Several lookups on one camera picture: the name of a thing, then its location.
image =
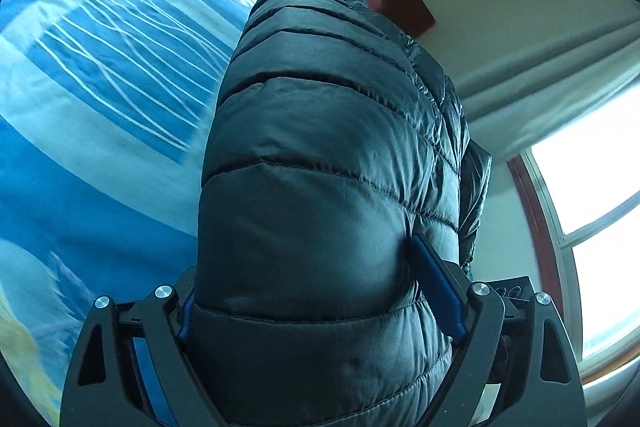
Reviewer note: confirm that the grey curtain right side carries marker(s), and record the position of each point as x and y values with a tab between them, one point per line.
522	99

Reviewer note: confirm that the right window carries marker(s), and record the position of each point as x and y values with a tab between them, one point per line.
580	193

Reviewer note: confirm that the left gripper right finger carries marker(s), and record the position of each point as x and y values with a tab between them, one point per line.
471	314

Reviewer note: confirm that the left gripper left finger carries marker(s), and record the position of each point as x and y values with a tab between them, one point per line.
104	385

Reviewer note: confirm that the black quilted puffer jacket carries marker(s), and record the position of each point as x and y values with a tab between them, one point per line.
336	139

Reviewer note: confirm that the blue patterned bed sheet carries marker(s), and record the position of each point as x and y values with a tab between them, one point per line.
105	110

